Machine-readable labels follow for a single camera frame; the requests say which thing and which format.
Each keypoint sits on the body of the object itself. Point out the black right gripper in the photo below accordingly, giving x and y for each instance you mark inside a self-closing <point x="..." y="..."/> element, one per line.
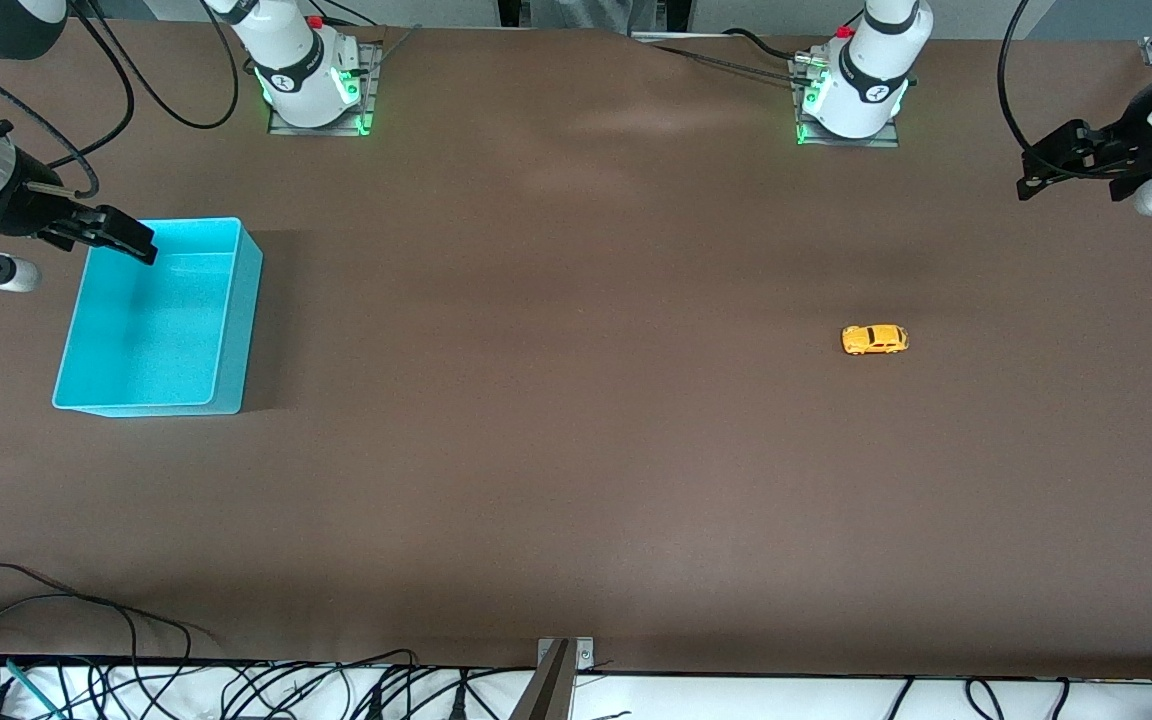
<point x="24" y="208"/>

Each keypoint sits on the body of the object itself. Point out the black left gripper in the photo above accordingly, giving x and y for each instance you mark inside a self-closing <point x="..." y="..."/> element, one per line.
<point x="1125" y="147"/>

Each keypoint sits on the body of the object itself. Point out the yellow beetle toy car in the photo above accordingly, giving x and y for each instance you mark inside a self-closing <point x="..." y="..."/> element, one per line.
<point x="874" y="340"/>

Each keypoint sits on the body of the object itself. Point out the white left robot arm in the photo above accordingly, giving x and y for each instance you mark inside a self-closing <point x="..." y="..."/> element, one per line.
<point x="871" y="80"/>

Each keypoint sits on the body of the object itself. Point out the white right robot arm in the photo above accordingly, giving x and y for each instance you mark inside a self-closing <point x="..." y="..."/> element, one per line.
<point x="296" y="70"/>

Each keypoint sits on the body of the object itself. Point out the teal plastic bin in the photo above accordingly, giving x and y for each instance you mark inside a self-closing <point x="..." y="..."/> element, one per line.
<point x="156" y="330"/>

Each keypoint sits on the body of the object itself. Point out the black corrugated conduit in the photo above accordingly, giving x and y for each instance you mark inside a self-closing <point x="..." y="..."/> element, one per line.
<point x="31" y="115"/>

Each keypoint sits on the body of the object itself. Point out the brown table mat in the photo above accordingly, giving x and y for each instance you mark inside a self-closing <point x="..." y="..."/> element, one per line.
<point x="576" y="400"/>

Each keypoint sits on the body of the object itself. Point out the black power plug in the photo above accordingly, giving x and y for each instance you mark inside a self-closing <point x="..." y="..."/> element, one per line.
<point x="458" y="700"/>
<point x="373" y="702"/>

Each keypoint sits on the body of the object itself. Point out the white lower ledge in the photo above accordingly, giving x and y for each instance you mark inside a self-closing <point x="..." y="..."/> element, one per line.
<point x="736" y="700"/>

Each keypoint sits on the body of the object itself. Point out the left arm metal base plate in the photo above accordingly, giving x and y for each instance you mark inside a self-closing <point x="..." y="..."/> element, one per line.
<point x="881" y="142"/>

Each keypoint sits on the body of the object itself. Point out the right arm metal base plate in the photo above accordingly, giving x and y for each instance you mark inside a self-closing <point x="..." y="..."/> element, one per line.
<point x="371" y="90"/>

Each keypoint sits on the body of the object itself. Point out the grey metal stand post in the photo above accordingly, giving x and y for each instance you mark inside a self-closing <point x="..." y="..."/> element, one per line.
<point x="546" y="690"/>

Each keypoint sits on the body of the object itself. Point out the grey metal bracket plate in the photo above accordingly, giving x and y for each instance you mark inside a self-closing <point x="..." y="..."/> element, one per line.
<point x="586" y="655"/>

